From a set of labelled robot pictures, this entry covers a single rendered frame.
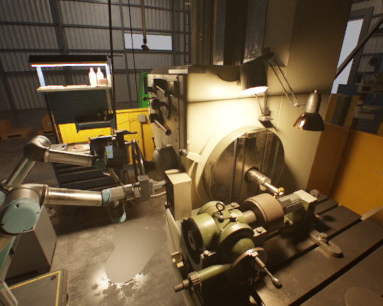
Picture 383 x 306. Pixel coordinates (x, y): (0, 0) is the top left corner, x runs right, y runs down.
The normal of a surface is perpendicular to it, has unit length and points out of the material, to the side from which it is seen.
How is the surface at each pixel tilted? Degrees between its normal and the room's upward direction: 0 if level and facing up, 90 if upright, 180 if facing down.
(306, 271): 0
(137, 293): 0
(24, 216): 85
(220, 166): 90
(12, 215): 86
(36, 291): 0
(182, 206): 90
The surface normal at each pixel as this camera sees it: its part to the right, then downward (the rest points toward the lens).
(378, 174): -0.91, 0.16
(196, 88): 0.41, 0.36
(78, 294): 0.00, -0.92
